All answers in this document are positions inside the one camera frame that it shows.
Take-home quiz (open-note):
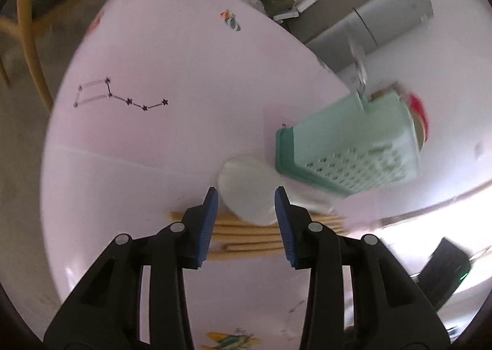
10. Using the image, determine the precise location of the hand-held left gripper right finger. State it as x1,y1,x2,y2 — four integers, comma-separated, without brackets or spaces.
274,186,451,350

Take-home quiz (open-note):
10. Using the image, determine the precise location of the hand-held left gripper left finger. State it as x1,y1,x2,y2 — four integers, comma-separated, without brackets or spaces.
43,187,220,350

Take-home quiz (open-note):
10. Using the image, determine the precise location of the wooden chopstick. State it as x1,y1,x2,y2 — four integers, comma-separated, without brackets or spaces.
170,212,343,225
211,233,283,243
208,242,287,262

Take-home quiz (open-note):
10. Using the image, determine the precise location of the mint green utensil holder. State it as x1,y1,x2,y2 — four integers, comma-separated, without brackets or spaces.
275,91,421,198

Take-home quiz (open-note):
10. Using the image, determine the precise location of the pink printed tablecloth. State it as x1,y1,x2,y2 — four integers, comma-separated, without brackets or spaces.
40,0,492,350

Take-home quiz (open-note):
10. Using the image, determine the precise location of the grey refrigerator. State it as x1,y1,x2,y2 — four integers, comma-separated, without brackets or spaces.
304,0,435,74

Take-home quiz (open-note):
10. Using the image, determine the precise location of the wooden chair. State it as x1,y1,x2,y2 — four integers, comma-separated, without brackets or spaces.
0,0,129,112

